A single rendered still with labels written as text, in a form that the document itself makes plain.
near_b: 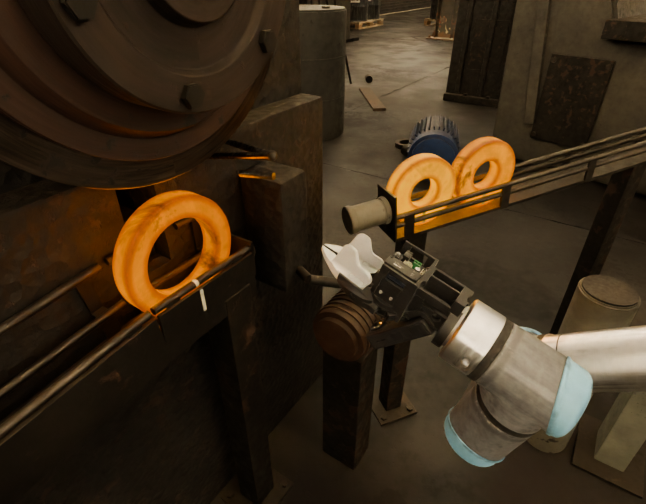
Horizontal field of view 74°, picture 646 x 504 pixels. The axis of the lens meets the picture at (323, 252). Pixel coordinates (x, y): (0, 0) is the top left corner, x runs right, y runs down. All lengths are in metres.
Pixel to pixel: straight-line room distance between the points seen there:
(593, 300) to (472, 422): 0.52
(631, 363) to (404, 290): 0.31
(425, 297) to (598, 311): 0.58
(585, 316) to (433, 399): 0.54
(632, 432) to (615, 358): 0.68
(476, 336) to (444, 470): 0.79
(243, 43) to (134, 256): 0.29
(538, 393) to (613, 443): 0.84
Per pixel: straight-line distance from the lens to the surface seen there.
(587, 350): 0.71
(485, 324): 0.56
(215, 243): 0.69
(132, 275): 0.61
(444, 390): 1.46
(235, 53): 0.51
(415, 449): 1.32
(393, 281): 0.56
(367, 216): 0.88
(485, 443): 0.66
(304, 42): 3.21
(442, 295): 0.58
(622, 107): 2.99
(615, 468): 1.47
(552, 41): 3.08
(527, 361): 0.57
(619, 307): 1.08
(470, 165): 0.98
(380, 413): 1.36
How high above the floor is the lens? 1.10
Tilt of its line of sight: 33 degrees down
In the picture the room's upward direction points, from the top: straight up
